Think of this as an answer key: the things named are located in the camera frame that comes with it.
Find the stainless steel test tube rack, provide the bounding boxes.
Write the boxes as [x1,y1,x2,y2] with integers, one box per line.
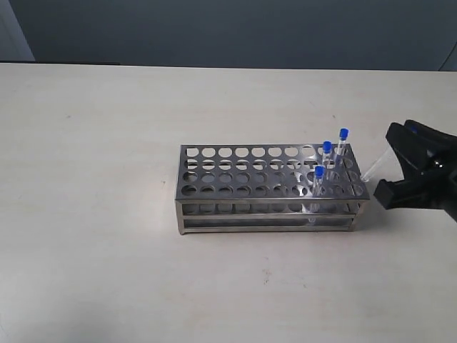
[175,142,370,234]

